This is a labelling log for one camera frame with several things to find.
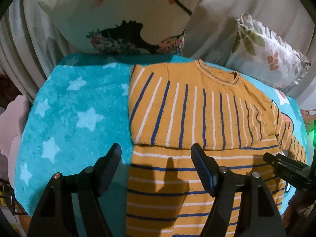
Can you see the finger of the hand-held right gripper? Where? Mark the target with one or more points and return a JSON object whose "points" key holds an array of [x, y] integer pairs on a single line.
{"points": [[284, 166]]}

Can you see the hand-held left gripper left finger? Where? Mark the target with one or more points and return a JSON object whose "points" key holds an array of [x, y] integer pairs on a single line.
{"points": [[111, 164]]}

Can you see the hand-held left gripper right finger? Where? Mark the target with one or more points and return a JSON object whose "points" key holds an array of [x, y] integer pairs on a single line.
{"points": [[203, 169]]}

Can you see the yellow striped sweater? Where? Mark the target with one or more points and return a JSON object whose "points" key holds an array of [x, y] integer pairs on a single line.
{"points": [[187, 108]]}

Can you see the turquoise star cartoon blanket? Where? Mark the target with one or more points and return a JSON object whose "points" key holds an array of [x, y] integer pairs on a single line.
{"points": [[74, 118]]}

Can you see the floral ruffled pillow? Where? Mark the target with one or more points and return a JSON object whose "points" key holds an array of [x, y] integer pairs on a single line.
{"points": [[266, 54]]}

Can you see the crane print pillow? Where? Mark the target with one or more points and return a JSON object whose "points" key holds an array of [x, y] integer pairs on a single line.
{"points": [[111, 9]]}

